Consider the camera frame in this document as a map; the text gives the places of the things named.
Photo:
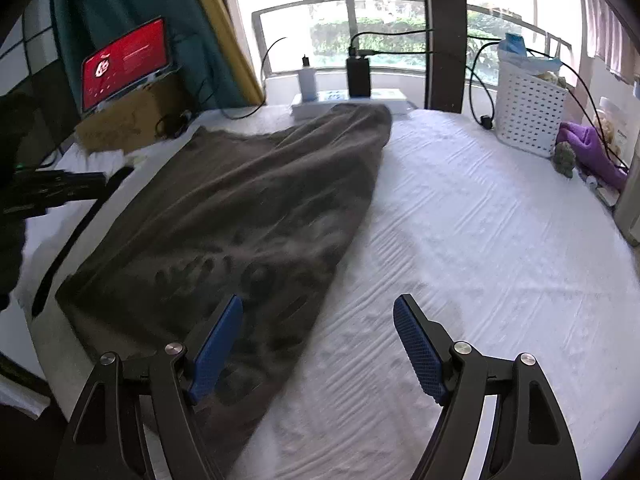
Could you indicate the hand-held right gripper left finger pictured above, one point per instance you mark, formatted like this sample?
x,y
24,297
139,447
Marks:
x,y
220,345

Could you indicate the white plastic bag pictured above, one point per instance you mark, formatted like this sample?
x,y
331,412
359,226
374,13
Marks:
x,y
620,125

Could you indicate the brown cardboard box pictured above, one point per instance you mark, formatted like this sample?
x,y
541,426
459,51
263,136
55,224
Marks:
x,y
135,115

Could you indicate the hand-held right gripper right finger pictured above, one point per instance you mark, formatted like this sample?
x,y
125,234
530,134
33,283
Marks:
x,y
420,350

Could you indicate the dark window frame post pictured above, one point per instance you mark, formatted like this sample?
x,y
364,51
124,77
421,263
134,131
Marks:
x,y
445,35

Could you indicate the small grey-green figurine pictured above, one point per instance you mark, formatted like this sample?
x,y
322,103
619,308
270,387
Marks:
x,y
564,160

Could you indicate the white charger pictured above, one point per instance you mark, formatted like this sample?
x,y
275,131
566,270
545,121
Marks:
x,y
308,80

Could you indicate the yellow curtain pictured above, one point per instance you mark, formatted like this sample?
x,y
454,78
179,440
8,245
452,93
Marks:
x,y
225,35

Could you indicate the row of hanging clothes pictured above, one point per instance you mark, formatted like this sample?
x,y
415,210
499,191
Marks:
x,y
607,35

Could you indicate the dark olive shirt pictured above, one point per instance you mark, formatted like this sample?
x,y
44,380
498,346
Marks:
x,y
240,200

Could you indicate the blue packet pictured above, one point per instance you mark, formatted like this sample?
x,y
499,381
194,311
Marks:
x,y
520,50

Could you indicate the balcony railing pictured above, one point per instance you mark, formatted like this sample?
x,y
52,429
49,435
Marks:
x,y
350,2

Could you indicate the black charger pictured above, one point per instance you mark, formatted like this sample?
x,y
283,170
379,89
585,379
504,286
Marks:
x,y
359,77

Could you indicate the white perforated plastic basket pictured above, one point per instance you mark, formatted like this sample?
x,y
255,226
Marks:
x,y
527,110

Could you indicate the red screen tablet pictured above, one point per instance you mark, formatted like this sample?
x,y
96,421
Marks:
x,y
125,65

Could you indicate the purple cloth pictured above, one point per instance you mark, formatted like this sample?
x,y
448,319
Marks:
x,y
595,152

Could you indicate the white power strip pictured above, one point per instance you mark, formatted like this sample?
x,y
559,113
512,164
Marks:
x,y
395,100

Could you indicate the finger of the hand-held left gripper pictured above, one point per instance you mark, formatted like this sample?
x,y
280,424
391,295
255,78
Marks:
x,y
75,197
85,180

